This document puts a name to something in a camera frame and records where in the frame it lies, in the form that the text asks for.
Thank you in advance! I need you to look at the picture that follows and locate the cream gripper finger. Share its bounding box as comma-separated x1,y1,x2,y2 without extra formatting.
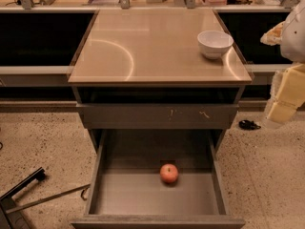
266,63,305,124
260,22,283,46

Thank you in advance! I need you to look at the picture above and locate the red apple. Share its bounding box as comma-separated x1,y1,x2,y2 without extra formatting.
160,164,178,184

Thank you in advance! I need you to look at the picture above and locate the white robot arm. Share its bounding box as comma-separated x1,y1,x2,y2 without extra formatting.
260,0,305,128

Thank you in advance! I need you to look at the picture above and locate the grey drawer cabinet with counter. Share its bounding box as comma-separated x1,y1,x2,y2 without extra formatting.
69,8,252,146

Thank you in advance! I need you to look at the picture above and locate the open grey middle drawer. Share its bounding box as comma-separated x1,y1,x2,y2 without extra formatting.
71,130,245,229

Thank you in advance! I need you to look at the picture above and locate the white ceramic bowl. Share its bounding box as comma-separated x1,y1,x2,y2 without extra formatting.
197,31,234,59

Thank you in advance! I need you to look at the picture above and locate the thin metal rod on floor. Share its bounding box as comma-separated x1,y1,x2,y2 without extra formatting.
4,184,91,215

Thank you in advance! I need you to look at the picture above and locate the black metal stand on floor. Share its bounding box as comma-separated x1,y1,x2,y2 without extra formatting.
0,166,47,229

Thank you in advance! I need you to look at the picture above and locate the black cable clump on floor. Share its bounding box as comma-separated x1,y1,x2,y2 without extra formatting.
238,119,260,131

